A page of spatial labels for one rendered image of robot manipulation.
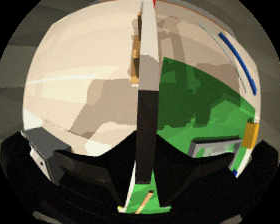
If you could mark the orange rectangular block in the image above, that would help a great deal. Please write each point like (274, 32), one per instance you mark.
(250, 135)

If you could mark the green flat mat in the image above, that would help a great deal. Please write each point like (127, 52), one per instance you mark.
(192, 106)

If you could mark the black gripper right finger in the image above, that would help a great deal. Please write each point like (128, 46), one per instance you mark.
(174, 170)

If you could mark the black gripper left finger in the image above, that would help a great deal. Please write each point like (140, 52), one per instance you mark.
(112, 169)

